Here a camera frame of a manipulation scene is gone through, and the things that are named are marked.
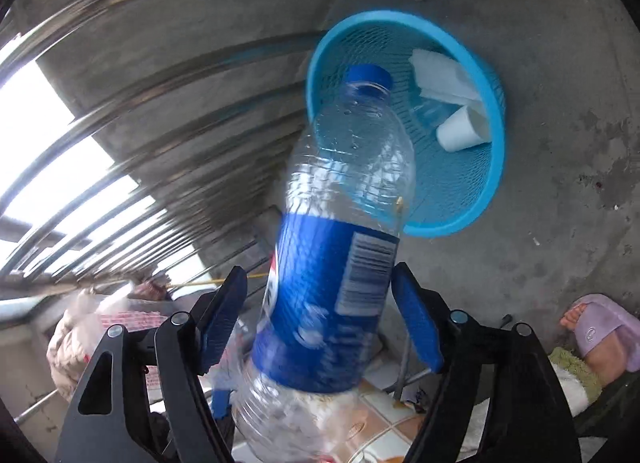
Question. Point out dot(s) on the red white plastic bag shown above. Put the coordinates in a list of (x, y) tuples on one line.
[(125, 323)]

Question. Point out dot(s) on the white fluffy blanket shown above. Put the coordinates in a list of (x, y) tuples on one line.
[(570, 383)]

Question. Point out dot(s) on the metal railing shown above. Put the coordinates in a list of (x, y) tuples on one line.
[(150, 88)]

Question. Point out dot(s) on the white paper cup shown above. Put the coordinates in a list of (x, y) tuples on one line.
[(460, 130)]

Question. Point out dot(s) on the person's foot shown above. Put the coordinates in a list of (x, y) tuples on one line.
[(617, 349)]

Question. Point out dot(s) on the clear plastic bottle blue label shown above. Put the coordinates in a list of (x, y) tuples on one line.
[(325, 303)]

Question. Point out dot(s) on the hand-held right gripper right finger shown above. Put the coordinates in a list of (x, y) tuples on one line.
[(417, 318)]

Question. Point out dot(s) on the metal table leg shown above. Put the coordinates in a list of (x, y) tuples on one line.
[(403, 373)]

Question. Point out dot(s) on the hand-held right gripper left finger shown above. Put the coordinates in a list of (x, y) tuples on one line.
[(222, 323)]

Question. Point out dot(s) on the white tissue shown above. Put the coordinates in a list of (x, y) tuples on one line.
[(440, 75)]

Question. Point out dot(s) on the purple slipper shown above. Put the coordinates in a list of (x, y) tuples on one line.
[(600, 328)]

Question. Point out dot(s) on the tile patterned tablecloth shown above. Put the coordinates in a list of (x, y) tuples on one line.
[(385, 418)]

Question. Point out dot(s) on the blue mesh basket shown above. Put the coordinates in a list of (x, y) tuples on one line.
[(450, 193)]

